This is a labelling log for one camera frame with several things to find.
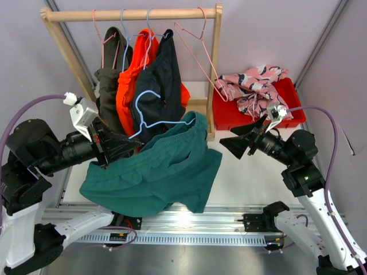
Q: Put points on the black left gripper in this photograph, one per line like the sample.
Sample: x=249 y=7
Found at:
x=116 y=146

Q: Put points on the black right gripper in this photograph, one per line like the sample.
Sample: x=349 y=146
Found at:
x=237 y=145

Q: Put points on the pink shark print shorts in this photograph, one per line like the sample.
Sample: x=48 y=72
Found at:
x=253 y=90

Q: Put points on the dark navy shorts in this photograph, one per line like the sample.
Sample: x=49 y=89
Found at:
x=158 y=92

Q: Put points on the green shorts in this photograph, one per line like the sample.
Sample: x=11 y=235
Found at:
x=174 y=167

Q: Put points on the orange shorts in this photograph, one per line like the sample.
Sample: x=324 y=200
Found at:
x=127 y=83

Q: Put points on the pink wire hanger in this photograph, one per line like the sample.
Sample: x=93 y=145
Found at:
x=110 y=44
x=205 y=59

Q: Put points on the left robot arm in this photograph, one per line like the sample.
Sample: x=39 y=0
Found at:
x=36 y=155

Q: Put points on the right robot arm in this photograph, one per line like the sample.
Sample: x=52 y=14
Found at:
x=332 y=246

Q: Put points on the olive grey shorts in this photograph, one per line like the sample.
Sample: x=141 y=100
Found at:
x=108 y=86

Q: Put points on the wooden clothes rack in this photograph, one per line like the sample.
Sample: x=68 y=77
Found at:
x=53 y=20

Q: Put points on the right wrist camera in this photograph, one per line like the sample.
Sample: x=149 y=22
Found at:
x=276 y=112

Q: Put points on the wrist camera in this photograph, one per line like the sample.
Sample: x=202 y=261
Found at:
x=83 y=113
x=276 y=112

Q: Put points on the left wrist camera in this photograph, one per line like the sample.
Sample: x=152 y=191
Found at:
x=83 y=113

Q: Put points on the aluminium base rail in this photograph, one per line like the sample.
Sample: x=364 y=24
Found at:
x=217 y=226

